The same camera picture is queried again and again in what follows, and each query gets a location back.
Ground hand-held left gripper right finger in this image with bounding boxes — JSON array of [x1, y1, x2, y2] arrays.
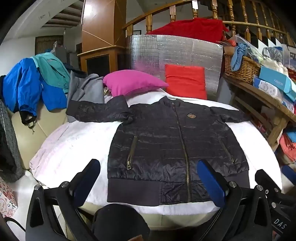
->
[[198, 159, 275, 241]]

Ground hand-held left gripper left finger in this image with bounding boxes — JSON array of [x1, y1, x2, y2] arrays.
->
[[25, 159, 101, 241]]

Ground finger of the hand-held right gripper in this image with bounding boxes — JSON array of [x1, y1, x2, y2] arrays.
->
[[282, 164, 296, 186], [255, 169, 282, 202]]

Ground black quilted jacket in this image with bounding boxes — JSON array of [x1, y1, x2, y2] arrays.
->
[[66, 95, 251, 207]]

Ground pile of red pink cloths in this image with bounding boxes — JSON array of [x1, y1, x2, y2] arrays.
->
[[279, 132, 296, 168]]

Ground white blanket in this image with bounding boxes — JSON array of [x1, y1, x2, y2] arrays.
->
[[30, 89, 282, 215]]

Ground beige sofa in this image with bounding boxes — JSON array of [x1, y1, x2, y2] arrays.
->
[[7, 102, 70, 187]]

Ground wooden table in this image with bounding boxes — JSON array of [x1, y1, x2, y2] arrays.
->
[[223, 74, 296, 152]]

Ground white red patterned box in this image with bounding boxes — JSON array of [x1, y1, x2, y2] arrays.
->
[[0, 178, 18, 216]]

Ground white printed box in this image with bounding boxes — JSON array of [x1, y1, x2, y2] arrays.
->
[[253, 77, 285, 102]]

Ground grey speckled bag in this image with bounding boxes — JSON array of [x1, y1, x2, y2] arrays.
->
[[0, 99, 24, 183]]

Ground grey coat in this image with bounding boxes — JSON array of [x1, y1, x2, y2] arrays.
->
[[66, 71, 106, 123]]

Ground teal cardboard box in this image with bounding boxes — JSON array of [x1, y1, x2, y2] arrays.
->
[[257, 65, 296, 96]]

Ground red pillow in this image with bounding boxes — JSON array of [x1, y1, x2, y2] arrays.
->
[[165, 64, 207, 100]]

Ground pink pillow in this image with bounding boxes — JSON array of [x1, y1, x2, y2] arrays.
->
[[103, 69, 169, 96]]

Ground blue jacket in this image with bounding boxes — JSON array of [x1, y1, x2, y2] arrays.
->
[[2, 58, 68, 126]]

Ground wicker basket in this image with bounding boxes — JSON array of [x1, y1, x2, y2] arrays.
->
[[223, 52, 262, 85]]

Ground teal jacket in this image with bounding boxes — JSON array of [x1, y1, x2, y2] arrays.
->
[[32, 52, 72, 93]]

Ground blue cloth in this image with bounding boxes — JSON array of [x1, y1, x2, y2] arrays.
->
[[231, 43, 252, 71]]

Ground silver foil insulation mat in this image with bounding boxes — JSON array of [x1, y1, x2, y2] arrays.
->
[[126, 35, 224, 102]]

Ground dark lattice door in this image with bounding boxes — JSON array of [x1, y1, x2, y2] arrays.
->
[[35, 35, 64, 56]]

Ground wooden cabinet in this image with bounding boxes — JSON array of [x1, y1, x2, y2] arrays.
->
[[77, 0, 127, 77]]

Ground red blanket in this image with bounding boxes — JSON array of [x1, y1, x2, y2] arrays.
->
[[147, 19, 230, 44]]

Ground wooden stair railing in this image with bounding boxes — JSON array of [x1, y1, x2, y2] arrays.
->
[[122, 0, 296, 48]]

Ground black cable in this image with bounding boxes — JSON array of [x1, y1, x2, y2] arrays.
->
[[4, 217, 26, 232]]

